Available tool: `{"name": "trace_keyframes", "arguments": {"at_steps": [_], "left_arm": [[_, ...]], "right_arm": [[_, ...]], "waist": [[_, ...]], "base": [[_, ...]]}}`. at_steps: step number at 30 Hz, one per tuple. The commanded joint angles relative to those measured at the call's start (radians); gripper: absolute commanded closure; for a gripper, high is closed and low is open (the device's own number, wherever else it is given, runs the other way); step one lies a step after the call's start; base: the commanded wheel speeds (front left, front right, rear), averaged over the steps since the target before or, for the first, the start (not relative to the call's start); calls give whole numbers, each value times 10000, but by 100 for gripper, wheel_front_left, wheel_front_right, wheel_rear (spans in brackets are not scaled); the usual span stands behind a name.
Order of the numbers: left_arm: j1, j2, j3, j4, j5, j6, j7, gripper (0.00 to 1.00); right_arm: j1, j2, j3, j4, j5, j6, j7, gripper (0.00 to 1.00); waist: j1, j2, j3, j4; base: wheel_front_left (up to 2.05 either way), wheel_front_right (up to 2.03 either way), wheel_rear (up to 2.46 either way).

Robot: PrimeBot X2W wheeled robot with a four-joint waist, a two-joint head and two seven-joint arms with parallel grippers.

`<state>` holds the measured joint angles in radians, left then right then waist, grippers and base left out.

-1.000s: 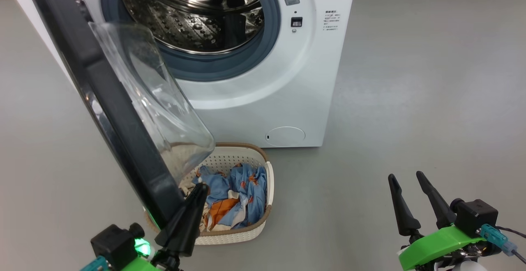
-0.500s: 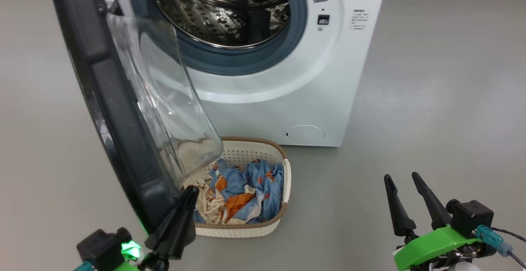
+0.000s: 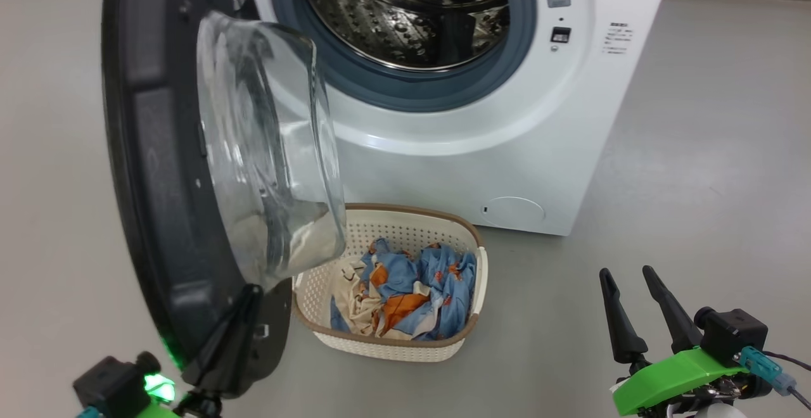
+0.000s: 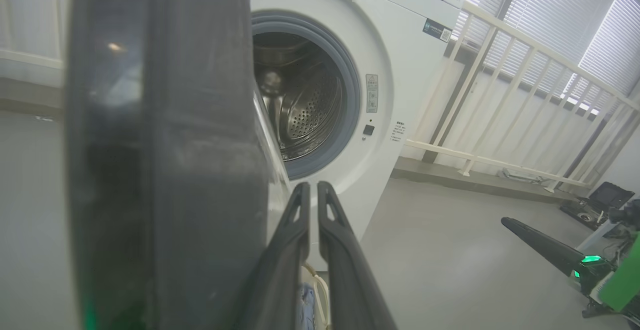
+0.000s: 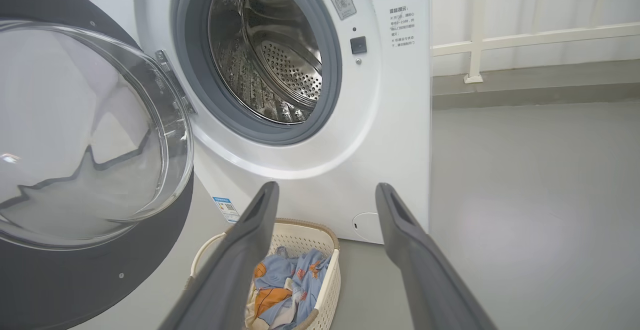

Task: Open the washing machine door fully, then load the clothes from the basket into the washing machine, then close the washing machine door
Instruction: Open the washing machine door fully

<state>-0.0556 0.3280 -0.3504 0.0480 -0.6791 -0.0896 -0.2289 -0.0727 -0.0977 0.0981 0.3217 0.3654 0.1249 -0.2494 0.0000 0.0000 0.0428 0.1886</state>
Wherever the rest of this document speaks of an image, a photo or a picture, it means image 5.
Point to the white metal railing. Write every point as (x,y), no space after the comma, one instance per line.
(525,39)

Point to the stainless steel washing machine drum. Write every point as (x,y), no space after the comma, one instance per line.
(270,55)

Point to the blue patterned garment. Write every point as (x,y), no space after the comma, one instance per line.
(305,275)

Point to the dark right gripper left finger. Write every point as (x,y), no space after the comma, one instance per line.
(225,280)

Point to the black-rimmed glass washer door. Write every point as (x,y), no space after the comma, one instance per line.
(100,280)

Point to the blue energy label sticker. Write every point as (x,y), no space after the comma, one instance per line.
(226,209)

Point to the black square door latch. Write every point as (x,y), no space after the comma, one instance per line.
(358,45)

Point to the grey rubber door gasket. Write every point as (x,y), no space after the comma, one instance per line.
(192,60)

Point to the metal door hinge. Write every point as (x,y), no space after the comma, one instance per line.
(172,80)

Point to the cream perforated laundry basket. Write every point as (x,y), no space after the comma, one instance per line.
(327,280)

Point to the round white filter cover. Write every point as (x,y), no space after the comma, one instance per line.
(367,227)

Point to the white front-load washing machine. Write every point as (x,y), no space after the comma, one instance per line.
(380,145)

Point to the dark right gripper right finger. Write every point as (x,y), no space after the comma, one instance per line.
(430,285)

